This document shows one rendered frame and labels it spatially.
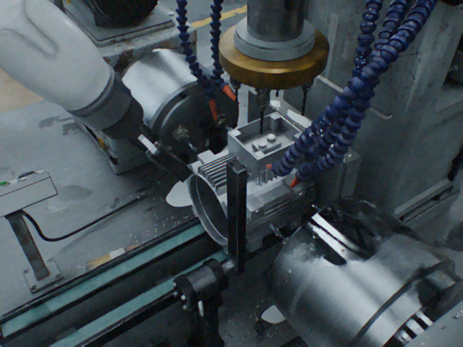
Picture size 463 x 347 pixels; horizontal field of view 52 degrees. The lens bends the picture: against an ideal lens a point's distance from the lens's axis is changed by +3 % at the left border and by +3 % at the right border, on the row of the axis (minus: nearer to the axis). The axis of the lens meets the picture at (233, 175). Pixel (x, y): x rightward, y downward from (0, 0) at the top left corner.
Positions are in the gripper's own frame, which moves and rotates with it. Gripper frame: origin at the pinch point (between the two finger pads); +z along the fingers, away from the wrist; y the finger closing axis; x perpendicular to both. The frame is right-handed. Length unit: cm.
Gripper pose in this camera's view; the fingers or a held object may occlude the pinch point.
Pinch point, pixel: (177, 167)
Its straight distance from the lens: 89.2
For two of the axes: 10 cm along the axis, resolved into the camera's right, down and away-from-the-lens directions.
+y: -5.7, -5.6, 6.0
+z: 4.1, 4.4, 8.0
